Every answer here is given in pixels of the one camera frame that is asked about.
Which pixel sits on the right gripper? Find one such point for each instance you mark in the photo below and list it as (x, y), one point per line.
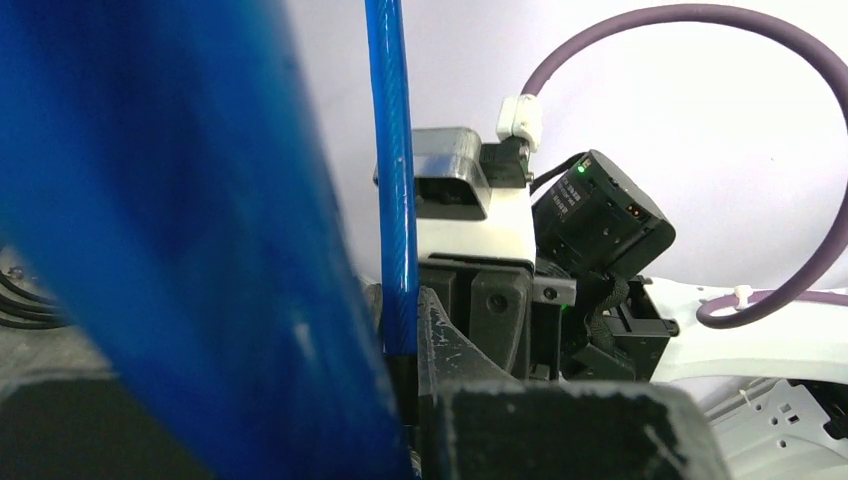
(511, 310)

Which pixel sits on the blue cable lock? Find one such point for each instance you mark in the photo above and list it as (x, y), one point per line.
(162, 171)

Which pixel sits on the aluminium rail frame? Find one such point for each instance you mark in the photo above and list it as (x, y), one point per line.
(784, 429)

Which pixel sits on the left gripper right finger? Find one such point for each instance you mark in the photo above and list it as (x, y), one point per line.
(479, 422)

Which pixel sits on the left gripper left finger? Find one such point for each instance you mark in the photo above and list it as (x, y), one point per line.
(55, 428)

